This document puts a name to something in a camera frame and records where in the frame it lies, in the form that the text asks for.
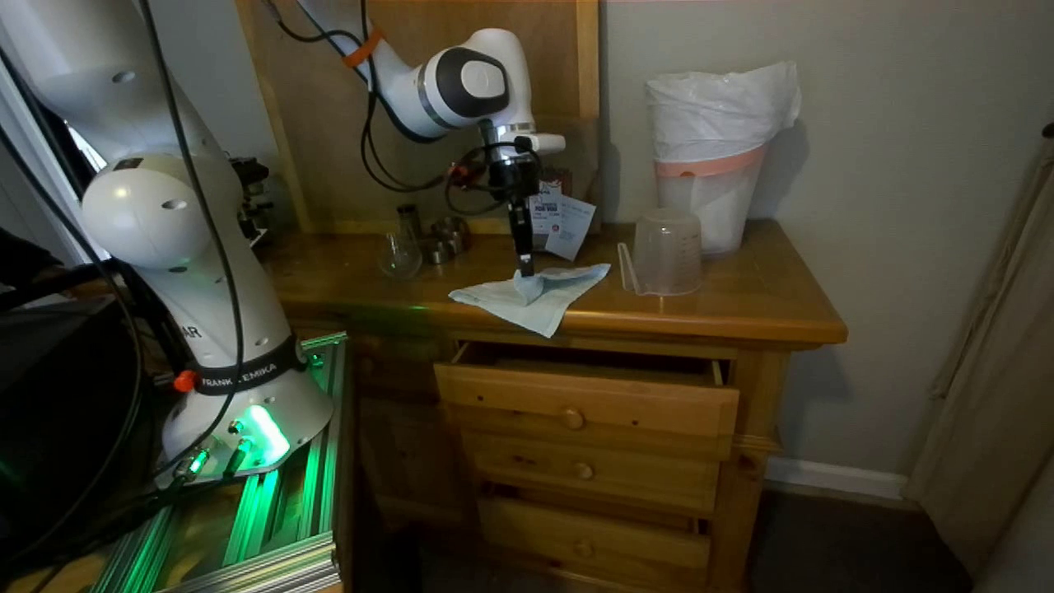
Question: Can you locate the white cloth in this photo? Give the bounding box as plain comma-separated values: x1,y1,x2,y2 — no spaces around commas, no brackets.
449,264,612,339

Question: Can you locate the bin with white bag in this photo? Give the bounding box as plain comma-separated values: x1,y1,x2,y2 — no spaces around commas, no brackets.
646,61,803,257

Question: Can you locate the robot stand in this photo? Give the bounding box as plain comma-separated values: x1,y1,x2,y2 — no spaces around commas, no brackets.
0,330,352,593

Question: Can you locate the wooden dresser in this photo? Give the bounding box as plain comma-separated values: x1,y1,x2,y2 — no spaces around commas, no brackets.
259,217,849,593

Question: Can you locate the wooden board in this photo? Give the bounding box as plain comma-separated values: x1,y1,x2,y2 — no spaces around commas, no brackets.
235,0,601,236

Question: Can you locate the black box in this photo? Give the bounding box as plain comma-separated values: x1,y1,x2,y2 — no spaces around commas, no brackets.
0,229,170,569

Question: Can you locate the drawer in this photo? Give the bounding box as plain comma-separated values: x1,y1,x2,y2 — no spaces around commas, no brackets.
476,494,714,591
433,341,740,459
459,432,722,516

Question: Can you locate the clear plastic measuring jug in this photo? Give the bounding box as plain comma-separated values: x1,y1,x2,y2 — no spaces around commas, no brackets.
617,209,703,298

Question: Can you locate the white paper card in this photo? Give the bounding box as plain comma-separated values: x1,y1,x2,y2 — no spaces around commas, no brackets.
544,195,597,263

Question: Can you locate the glass flask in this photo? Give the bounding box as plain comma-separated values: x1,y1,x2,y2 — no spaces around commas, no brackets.
378,204,424,282

